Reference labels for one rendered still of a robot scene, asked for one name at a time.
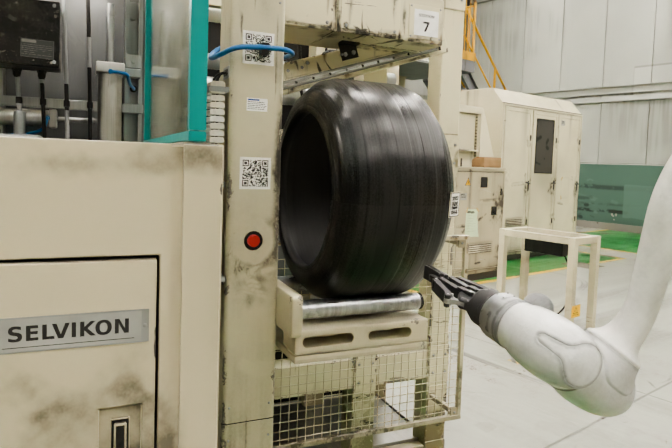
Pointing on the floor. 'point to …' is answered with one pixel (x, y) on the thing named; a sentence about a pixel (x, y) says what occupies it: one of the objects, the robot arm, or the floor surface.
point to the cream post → (250, 418)
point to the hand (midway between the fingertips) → (435, 276)
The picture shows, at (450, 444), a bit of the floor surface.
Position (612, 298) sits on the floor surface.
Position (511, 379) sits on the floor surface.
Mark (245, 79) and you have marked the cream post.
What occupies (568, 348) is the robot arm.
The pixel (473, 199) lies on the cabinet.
